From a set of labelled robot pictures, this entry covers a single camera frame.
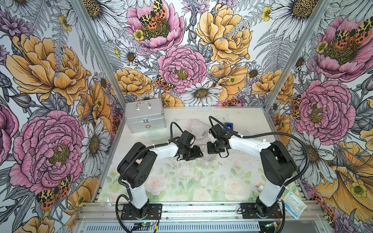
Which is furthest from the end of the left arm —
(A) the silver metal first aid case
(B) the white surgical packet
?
(B) the white surgical packet

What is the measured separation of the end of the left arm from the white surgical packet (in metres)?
0.51

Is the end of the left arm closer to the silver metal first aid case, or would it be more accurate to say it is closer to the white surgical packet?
the silver metal first aid case

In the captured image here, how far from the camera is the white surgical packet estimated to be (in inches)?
29.7

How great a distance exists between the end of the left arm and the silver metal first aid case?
0.29 m

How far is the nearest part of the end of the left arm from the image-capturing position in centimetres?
76

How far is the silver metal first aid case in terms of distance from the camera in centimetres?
99

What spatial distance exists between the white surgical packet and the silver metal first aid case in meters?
0.86
